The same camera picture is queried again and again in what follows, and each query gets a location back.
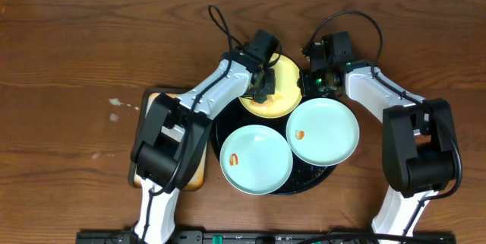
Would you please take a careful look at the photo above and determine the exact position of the light blue plate front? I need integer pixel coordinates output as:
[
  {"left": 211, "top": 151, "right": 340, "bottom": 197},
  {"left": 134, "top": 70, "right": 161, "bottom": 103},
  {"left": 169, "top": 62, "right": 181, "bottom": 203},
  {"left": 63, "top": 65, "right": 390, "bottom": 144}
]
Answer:
[{"left": 219, "top": 125, "right": 293, "bottom": 195}]

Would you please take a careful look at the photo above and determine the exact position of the yellow plate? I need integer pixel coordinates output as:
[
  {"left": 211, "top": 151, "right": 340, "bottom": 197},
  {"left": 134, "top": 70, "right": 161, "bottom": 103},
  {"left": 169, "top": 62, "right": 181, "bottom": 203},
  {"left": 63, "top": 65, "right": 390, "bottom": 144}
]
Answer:
[{"left": 239, "top": 55, "right": 302, "bottom": 119}]

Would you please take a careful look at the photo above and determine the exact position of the rectangular soapy water tray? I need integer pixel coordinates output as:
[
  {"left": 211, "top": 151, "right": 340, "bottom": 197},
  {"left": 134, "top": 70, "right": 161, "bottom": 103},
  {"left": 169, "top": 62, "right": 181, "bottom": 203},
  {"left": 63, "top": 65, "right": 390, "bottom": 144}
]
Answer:
[{"left": 128, "top": 87, "right": 207, "bottom": 192}]

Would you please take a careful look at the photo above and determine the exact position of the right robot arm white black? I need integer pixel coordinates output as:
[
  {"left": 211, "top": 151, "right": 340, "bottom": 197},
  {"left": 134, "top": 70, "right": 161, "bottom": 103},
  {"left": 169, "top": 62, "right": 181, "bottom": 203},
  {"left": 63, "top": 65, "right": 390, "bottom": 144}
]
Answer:
[{"left": 299, "top": 32, "right": 462, "bottom": 238}]

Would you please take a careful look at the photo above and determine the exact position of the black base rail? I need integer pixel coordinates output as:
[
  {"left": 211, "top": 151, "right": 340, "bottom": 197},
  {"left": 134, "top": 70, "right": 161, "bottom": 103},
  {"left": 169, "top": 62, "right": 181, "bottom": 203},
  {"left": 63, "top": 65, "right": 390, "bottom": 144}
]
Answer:
[{"left": 75, "top": 230, "right": 456, "bottom": 244}]

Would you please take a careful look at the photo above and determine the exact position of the light blue plate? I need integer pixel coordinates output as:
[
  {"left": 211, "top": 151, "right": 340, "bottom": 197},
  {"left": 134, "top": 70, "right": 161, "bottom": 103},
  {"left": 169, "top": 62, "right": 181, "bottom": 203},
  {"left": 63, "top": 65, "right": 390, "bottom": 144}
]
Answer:
[
  {"left": 219, "top": 125, "right": 293, "bottom": 195},
  {"left": 286, "top": 98, "right": 360, "bottom": 166}
]

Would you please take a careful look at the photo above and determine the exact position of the green yellow sponge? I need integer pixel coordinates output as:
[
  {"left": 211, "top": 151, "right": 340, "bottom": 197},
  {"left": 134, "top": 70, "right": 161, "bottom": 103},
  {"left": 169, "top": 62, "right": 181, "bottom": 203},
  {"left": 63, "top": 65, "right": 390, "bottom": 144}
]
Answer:
[{"left": 252, "top": 95, "right": 273, "bottom": 105}]

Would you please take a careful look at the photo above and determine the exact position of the round black serving tray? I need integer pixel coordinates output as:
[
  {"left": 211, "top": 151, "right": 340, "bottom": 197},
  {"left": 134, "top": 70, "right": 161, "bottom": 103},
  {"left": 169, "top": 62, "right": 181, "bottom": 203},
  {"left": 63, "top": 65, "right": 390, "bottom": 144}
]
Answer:
[{"left": 210, "top": 99, "right": 336, "bottom": 195}]

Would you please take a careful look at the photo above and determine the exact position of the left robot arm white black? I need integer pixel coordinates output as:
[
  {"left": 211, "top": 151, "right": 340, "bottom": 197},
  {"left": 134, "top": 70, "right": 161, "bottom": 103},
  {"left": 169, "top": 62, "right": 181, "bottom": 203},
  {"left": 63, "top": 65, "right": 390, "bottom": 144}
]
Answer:
[{"left": 128, "top": 49, "right": 281, "bottom": 243}]

